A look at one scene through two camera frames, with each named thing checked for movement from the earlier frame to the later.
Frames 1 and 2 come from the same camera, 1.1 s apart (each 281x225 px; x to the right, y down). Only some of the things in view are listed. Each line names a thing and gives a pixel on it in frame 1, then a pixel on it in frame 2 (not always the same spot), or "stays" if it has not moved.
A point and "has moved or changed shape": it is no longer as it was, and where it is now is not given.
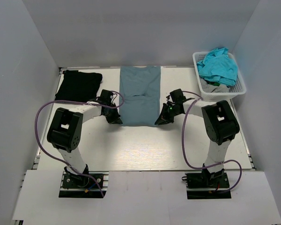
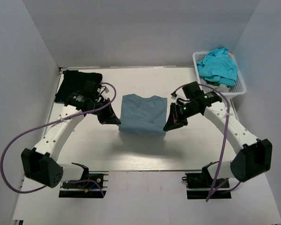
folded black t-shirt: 76,86 stays
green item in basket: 217,83 stays
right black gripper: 164,118 → 174,120
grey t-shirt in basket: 208,88 stays
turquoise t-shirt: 218,65 stays
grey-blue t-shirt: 140,86 has moved or changed shape
